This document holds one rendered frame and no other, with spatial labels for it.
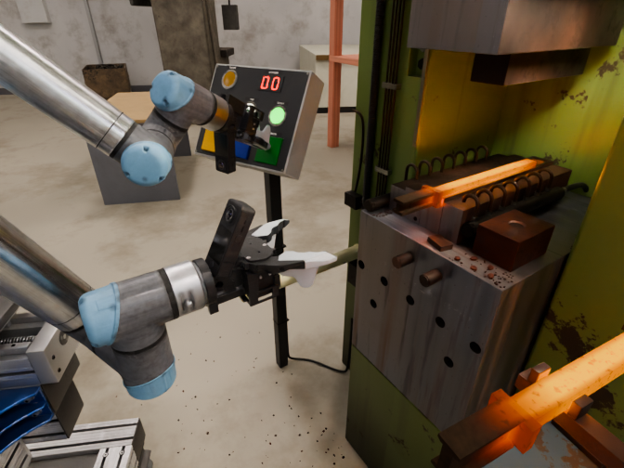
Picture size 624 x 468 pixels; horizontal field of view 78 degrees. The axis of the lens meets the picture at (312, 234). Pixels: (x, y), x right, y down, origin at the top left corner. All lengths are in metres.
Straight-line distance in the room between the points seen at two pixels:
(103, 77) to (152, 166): 7.08
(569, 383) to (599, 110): 0.81
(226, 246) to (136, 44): 8.29
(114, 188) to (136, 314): 2.91
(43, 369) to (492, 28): 1.01
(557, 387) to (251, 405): 1.32
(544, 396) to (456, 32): 0.58
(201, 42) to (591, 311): 5.14
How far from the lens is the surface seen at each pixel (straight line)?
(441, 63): 1.05
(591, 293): 0.91
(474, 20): 0.77
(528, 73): 0.91
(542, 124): 1.25
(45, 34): 9.28
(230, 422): 1.63
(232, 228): 0.56
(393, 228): 0.87
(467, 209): 0.82
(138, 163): 0.70
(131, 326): 0.56
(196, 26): 5.51
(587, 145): 1.21
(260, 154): 1.08
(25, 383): 0.99
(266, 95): 1.14
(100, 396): 1.87
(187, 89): 0.81
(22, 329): 1.02
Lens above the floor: 1.33
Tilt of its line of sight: 30 degrees down
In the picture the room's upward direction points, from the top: straight up
